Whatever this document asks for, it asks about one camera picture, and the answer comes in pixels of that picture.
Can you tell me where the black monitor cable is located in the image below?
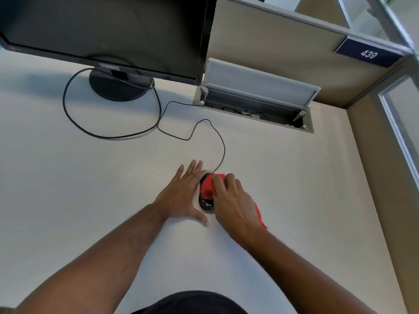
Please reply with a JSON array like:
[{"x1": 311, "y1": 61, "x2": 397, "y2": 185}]
[{"x1": 62, "y1": 67, "x2": 162, "y2": 140}]

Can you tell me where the black cable in box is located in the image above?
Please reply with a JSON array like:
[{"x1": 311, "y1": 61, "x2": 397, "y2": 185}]
[{"x1": 224, "y1": 101, "x2": 267, "y2": 119}]

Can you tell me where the black computer monitor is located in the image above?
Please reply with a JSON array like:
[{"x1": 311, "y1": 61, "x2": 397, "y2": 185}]
[{"x1": 0, "y1": 0, "x2": 218, "y2": 86}]

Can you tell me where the blue number sign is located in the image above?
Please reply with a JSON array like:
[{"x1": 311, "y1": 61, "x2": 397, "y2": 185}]
[{"x1": 335, "y1": 35, "x2": 404, "y2": 68}]

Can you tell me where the person's dark shirt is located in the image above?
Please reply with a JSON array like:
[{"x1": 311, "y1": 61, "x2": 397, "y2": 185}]
[{"x1": 131, "y1": 291, "x2": 249, "y2": 314}]

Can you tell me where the grey desk cable box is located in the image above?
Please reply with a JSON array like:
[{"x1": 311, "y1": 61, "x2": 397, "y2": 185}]
[{"x1": 194, "y1": 86, "x2": 315, "y2": 134}]

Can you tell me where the red cleaning cloth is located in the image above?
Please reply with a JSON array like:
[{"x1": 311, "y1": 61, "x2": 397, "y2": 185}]
[{"x1": 201, "y1": 173, "x2": 268, "y2": 250}]

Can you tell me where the person's left hand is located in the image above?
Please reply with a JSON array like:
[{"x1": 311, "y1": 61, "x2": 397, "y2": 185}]
[{"x1": 153, "y1": 159, "x2": 211, "y2": 226}]

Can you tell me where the glass side panel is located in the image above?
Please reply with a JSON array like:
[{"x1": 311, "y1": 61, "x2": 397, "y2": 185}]
[{"x1": 378, "y1": 75, "x2": 419, "y2": 193}]

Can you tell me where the person's right forearm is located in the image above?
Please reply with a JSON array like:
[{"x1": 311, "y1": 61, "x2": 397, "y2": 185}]
[{"x1": 231, "y1": 225, "x2": 377, "y2": 314}]

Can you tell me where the beige partition panel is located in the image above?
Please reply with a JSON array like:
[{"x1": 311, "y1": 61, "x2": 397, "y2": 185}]
[{"x1": 205, "y1": 0, "x2": 414, "y2": 109}]

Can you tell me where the white cable box lid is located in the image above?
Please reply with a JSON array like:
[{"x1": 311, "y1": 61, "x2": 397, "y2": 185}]
[{"x1": 202, "y1": 58, "x2": 321, "y2": 110}]

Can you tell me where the person's right hand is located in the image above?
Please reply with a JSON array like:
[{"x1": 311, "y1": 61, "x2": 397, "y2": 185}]
[{"x1": 212, "y1": 173, "x2": 265, "y2": 241}]

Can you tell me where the person's left forearm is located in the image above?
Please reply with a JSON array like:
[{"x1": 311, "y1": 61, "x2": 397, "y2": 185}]
[{"x1": 13, "y1": 203, "x2": 169, "y2": 314}]

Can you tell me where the black computer mouse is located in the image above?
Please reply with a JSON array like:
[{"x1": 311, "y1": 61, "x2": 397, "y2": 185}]
[{"x1": 198, "y1": 172, "x2": 216, "y2": 212}]

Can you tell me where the black round monitor stand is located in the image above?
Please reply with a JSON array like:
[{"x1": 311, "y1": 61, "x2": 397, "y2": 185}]
[{"x1": 89, "y1": 67, "x2": 154, "y2": 102}]

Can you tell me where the black mouse cable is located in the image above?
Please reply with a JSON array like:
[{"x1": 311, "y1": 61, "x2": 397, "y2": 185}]
[{"x1": 157, "y1": 101, "x2": 226, "y2": 175}]

